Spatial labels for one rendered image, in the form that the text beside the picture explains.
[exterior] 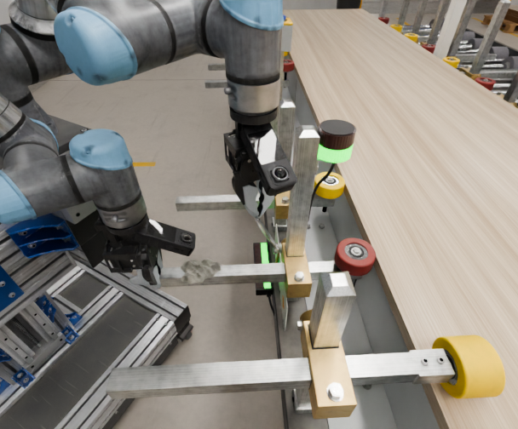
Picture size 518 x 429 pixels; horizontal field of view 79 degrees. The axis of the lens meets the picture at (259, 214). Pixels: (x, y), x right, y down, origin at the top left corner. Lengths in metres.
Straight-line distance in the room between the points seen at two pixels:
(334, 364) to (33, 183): 0.47
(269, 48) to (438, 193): 0.63
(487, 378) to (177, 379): 0.41
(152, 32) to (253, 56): 0.12
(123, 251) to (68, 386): 0.87
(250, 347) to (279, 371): 1.08
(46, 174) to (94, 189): 0.06
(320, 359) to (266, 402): 1.00
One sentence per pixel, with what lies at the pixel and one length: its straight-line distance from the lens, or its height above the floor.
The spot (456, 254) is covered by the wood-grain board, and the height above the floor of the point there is 0.90.
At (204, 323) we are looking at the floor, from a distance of 1.62.
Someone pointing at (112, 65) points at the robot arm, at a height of 1.30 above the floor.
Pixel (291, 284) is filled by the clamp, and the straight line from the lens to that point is 0.66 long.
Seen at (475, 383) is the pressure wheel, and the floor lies 0.97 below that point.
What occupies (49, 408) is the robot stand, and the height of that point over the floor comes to 0.21.
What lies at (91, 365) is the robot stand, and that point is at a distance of 1.43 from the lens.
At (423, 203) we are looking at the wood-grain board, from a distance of 0.88.
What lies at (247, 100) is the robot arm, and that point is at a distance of 0.45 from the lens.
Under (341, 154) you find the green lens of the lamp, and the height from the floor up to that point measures 1.13.
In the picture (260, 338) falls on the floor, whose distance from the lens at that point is 1.57.
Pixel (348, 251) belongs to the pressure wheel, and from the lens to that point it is 0.69.
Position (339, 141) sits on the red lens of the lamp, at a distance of 0.52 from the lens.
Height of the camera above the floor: 1.40
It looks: 42 degrees down
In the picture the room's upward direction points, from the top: straight up
